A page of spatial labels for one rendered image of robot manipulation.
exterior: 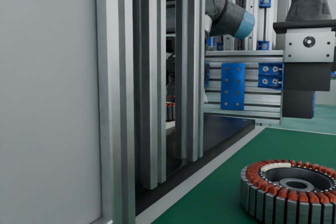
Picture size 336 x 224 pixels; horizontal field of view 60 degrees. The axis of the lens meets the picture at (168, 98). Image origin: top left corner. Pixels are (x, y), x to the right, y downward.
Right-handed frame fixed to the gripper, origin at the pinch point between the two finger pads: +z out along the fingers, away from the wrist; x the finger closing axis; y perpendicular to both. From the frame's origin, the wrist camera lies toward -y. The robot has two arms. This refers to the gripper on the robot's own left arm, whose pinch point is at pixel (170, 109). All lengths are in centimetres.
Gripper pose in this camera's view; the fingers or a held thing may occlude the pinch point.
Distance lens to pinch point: 63.7
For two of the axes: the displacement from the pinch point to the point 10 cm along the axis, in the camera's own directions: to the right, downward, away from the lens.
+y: 4.5, 3.6, 8.2
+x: -8.6, -0.6, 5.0
